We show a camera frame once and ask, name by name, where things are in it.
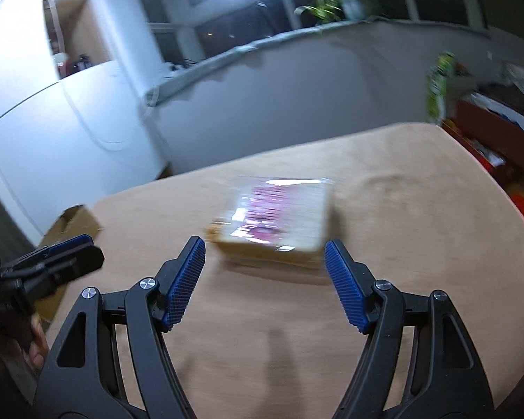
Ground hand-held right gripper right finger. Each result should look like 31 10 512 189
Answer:
324 239 496 419

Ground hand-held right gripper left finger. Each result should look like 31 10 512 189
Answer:
32 236 208 419

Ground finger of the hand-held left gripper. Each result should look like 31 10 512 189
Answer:
2 245 105 302
0 234 93 278

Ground cardboard box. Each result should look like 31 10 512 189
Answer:
37 204 102 324

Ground clear-wrapped sliced bread loaf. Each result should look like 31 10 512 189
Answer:
205 176 336 271

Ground person's left hand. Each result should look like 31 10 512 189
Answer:
9 314 50 372

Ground white cabinet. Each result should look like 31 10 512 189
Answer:
0 0 175 245

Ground dark bottles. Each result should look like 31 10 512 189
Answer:
67 54 92 73

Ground red box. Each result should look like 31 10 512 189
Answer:
441 91 524 184

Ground green carton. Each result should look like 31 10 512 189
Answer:
425 51 457 123

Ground grey windowsill cloth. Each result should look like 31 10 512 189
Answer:
146 15 394 105

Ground white cable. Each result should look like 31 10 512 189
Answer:
61 79 158 145

